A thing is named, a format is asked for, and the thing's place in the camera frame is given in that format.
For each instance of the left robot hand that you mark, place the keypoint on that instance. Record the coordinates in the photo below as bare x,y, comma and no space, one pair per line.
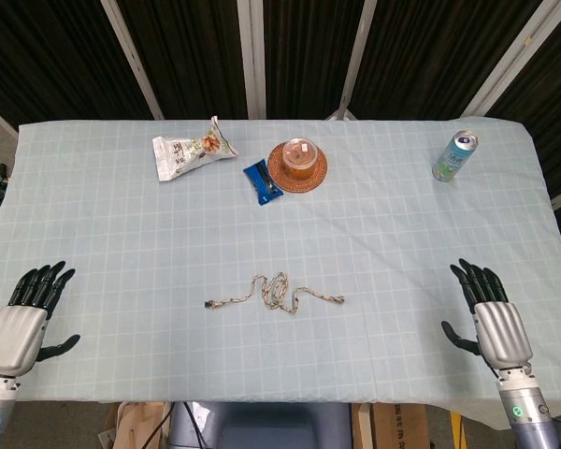
21,327

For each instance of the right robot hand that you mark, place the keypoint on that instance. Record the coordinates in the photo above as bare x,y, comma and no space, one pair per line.
502,332

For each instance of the brown cardboard box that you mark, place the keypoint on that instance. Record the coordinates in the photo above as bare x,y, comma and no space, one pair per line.
397,428

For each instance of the brown paper bag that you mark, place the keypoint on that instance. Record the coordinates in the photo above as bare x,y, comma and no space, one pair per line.
135,425

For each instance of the light blue drink can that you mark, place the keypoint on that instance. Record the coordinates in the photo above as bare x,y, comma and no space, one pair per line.
451,161

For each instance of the white snack bag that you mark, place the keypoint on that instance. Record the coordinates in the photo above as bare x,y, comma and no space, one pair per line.
182,156

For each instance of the light blue checked tablecloth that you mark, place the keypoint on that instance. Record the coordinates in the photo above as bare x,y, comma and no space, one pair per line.
280,243

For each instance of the black curtain panel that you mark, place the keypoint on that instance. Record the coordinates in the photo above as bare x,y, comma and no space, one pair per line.
430,51
304,51
551,93
51,51
191,51

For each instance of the round woven coaster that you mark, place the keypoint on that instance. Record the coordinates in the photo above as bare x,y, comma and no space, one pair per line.
304,185

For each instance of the grey-blue robot torso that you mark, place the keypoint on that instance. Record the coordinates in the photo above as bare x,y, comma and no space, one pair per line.
262,428

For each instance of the clear jar with orange contents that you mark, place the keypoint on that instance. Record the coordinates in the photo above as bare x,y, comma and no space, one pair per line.
300,156

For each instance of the blue snack packet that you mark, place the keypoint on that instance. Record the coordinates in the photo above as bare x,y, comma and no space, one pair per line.
262,189

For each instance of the white partition post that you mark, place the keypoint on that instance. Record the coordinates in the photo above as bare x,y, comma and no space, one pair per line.
252,56
353,61
514,58
133,58

